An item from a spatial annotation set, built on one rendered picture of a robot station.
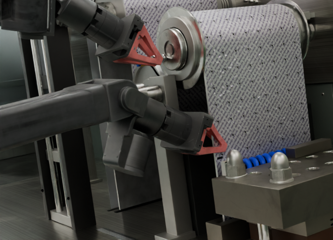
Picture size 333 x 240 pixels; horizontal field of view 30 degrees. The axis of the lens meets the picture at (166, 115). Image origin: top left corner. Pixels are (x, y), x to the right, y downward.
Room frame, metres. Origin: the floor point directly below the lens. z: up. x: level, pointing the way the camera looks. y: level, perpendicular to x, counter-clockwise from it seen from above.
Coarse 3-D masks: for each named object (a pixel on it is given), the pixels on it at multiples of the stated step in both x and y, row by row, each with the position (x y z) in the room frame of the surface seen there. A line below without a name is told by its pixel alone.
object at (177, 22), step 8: (176, 16) 1.11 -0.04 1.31; (168, 24) 1.12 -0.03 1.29; (176, 24) 1.10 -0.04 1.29; (184, 24) 1.08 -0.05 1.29; (160, 32) 1.15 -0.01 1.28; (184, 32) 1.08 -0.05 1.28; (192, 32) 1.07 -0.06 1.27; (192, 40) 1.07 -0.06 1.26; (192, 48) 1.07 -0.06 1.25; (192, 56) 1.07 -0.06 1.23; (192, 64) 1.08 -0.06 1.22; (168, 72) 1.14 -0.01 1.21; (176, 72) 1.12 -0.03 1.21; (184, 72) 1.10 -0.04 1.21; (192, 72) 1.09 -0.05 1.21; (176, 80) 1.12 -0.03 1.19
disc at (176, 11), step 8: (176, 8) 1.11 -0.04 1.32; (184, 8) 1.09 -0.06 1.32; (168, 16) 1.13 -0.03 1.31; (184, 16) 1.09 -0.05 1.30; (192, 16) 1.08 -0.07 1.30; (160, 24) 1.16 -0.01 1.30; (192, 24) 1.08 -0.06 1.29; (200, 32) 1.06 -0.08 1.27; (200, 40) 1.06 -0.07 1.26; (200, 48) 1.06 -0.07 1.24; (200, 56) 1.07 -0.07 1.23; (200, 64) 1.07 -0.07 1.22; (200, 72) 1.07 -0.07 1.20; (184, 80) 1.11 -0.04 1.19; (192, 80) 1.09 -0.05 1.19; (184, 88) 1.12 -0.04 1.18
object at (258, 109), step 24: (216, 72) 1.08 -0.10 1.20; (240, 72) 1.11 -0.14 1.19; (264, 72) 1.14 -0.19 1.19; (288, 72) 1.17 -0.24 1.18; (216, 96) 1.08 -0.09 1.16; (240, 96) 1.11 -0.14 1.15; (264, 96) 1.14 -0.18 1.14; (288, 96) 1.17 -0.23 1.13; (216, 120) 1.07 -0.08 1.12; (240, 120) 1.10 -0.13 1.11; (264, 120) 1.13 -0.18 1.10; (288, 120) 1.17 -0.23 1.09; (216, 144) 1.07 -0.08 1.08; (240, 144) 1.10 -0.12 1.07; (264, 144) 1.13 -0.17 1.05; (288, 144) 1.16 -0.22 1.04; (216, 168) 1.07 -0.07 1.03
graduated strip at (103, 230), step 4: (104, 228) 1.26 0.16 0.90; (104, 232) 1.23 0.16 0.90; (108, 232) 1.23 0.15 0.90; (112, 232) 1.23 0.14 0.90; (116, 232) 1.22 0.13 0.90; (112, 236) 1.20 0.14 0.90; (116, 236) 1.20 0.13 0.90; (120, 236) 1.19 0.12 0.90; (124, 236) 1.19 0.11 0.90; (128, 236) 1.19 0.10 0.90
